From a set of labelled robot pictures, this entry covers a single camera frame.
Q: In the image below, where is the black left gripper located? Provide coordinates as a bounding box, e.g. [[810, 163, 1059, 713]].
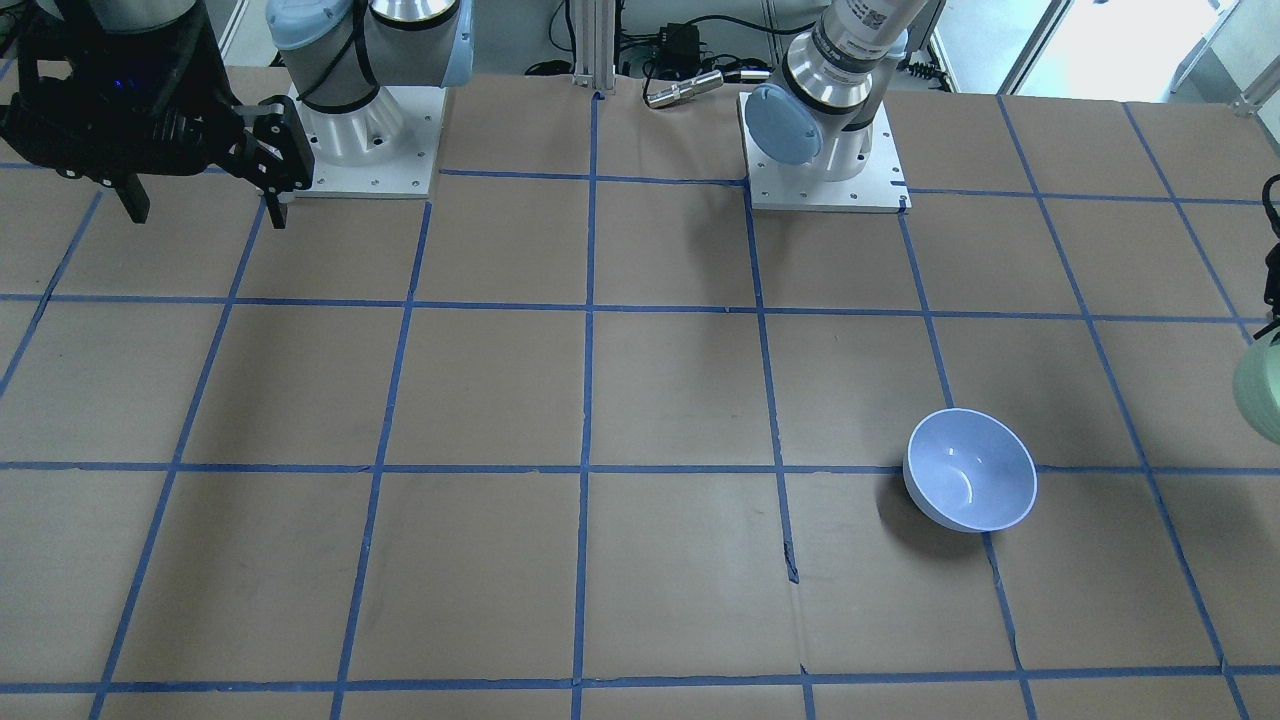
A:
[[1253, 176, 1280, 340]]

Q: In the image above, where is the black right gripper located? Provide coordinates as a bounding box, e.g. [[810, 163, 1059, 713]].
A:
[[3, 1, 315, 231]]

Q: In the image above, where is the green bowl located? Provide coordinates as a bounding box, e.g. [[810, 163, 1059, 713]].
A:
[[1231, 327, 1279, 445]]

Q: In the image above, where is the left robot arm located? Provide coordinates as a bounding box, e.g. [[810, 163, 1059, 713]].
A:
[[265, 1, 922, 214]]

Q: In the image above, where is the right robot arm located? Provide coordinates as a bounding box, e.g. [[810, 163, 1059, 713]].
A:
[[3, 1, 472, 229]]

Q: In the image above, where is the blue bowl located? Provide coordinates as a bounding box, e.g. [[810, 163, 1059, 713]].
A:
[[902, 407, 1039, 533]]

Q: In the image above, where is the brown paper table cover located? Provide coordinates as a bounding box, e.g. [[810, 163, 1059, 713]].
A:
[[1, 76, 1277, 719]]

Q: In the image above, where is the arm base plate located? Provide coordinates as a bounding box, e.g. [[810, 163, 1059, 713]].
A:
[[294, 86, 449, 200], [739, 92, 911, 214]]

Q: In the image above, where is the aluminium frame post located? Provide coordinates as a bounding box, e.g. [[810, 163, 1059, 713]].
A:
[[566, 0, 620, 95]]

